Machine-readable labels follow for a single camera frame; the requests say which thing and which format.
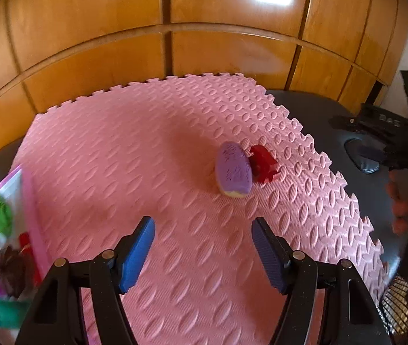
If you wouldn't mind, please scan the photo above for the teal castle cup toy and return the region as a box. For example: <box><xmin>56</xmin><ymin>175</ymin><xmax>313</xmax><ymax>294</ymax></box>
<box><xmin>0</xmin><ymin>298</ymin><xmax>31</xmax><ymax>329</ymax></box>

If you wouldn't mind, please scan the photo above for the red angular block toy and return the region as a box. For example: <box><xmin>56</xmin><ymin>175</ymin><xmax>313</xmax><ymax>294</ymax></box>
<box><xmin>249</xmin><ymin>144</ymin><xmax>280</xmax><ymax>185</ymax></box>

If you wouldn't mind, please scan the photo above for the purple oval soap toy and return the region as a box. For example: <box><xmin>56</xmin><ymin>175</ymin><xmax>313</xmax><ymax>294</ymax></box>
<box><xmin>215</xmin><ymin>142</ymin><xmax>252</xmax><ymax>198</ymax></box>

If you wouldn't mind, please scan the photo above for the person's right hand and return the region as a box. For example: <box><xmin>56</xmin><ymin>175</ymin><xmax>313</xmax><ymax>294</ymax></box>
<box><xmin>387</xmin><ymin>170</ymin><xmax>408</xmax><ymax>236</ymax></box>

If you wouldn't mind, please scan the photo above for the black face hole cushion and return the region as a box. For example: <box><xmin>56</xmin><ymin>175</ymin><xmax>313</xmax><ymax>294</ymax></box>
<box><xmin>344</xmin><ymin>138</ymin><xmax>385</xmax><ymax>175</ymax></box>

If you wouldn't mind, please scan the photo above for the black leather massage table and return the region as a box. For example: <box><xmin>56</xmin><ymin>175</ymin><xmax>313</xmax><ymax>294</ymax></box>
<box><xmin>0</xmin><ymin>90</ymin><xmax>408</xmax><ymax>280</ymax></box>

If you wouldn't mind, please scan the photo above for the red toy car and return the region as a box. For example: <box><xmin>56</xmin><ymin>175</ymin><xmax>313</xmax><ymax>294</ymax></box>
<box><xmin>18</xmin><ymin>232</ymin><xmax>42</xmax><ymax>288</ymax></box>

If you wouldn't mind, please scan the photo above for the dark maroon spiky toy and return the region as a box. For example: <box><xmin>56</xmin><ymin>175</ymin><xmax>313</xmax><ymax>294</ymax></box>
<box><xmin>0</xmin><ymin>245</ymin><xmax>33</xmax><ymax>299</ymax></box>

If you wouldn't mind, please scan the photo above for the pink rimmed white tray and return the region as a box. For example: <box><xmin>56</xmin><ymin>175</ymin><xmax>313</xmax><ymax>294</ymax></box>
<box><xmin>0</xmin><ymin>167</ymin><xmax>51</xmax><ymax>344</ymax></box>

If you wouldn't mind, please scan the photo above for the pink foam puzzle mat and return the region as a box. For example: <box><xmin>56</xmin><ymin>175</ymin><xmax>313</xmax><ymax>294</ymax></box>
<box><xmin>13</xmin><ymin>75</ymin><xmax>387</xmax><ymax>344</ymax></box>

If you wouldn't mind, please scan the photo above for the wooden wardrobe wall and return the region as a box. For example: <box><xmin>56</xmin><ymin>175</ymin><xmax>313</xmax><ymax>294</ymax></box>
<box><xmin>0</xmin><ymin>0</ymin><xmax>408</xmax><ymax>149</ymax></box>

